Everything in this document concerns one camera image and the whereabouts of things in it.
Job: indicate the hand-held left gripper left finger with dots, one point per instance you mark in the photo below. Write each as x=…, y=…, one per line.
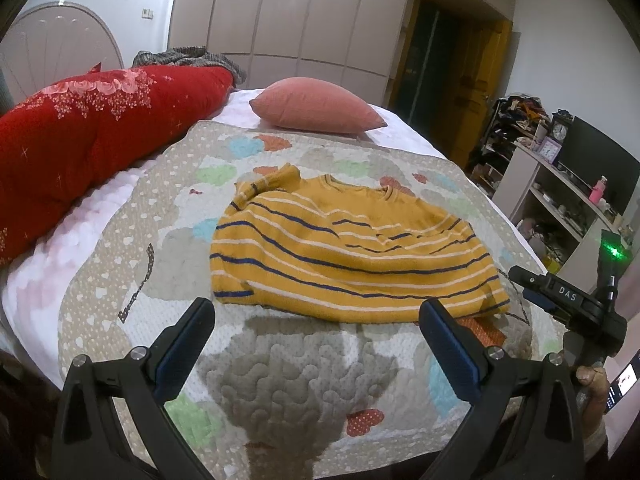
x=182, y=355

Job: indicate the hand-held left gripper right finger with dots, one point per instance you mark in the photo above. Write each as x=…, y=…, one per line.
x=450, y=355

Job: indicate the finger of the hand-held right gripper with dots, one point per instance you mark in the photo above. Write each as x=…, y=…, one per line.
x=527, y=277

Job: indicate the yellow striped sweater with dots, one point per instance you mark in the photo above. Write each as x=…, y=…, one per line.
x=350, y=260

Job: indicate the person's right forearm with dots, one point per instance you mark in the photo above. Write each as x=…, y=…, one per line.
x=595, y=435

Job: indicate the person's right hand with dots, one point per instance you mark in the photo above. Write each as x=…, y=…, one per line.
x=597, y=390

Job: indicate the smartphone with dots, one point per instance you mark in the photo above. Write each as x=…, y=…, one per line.
x=622, y=385

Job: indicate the white shelf unit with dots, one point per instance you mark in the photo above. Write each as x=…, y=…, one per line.
x=520, y=170

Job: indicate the patchwork dotted bedspread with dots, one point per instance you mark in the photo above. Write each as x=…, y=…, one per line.
x=290, y=375

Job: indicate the pink bottle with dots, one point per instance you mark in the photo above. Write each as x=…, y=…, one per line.
x=598, y=194

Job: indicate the purple alarm clock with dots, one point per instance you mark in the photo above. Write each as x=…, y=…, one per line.
x=550, y=150

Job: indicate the black television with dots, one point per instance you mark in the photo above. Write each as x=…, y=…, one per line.
x=605, y=155

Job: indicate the dark mantel clock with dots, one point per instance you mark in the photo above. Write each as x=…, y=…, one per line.
x=561, y=131

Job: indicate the cluttered shoe rack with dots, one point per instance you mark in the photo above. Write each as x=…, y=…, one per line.
x=510, y=120

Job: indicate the white bed sheet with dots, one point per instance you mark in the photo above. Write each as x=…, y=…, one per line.
x=405, y=132

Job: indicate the yellow wooden door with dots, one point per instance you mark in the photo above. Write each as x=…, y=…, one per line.
x=480, y=90

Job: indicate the red floral quilt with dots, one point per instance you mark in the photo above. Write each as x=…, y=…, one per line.
x=75, y=150

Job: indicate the pink pillow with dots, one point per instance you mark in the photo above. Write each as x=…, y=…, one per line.
x=315, y=105

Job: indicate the grey plaid cloth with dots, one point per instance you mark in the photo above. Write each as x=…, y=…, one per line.
x=190, y=56

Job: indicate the white round headboard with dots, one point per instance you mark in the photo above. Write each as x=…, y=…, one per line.
x=55, y=45

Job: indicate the beige wardrobe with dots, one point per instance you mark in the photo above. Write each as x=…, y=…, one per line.
x=300, y=20

